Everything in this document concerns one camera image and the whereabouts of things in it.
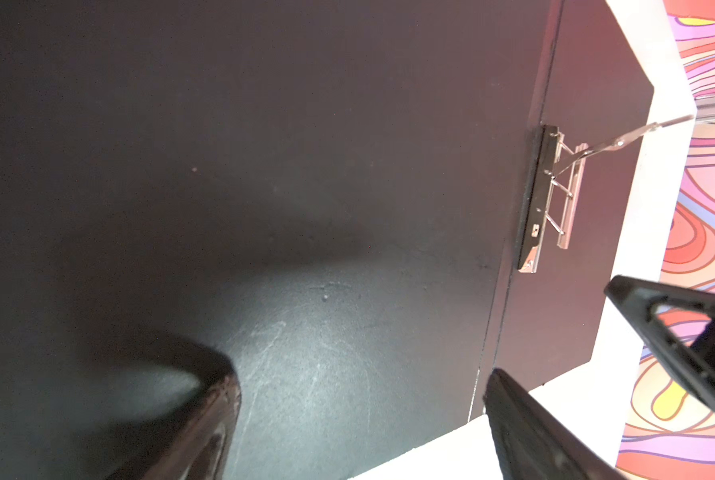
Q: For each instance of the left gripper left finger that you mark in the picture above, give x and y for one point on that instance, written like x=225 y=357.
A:
x=198 y=446

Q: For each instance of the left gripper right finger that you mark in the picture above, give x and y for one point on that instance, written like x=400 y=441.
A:
x=530 y=443

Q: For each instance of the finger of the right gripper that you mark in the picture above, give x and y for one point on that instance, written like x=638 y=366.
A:
x=641 y=302

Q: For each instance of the red folder with black interior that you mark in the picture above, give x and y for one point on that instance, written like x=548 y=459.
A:
x=324 y=198

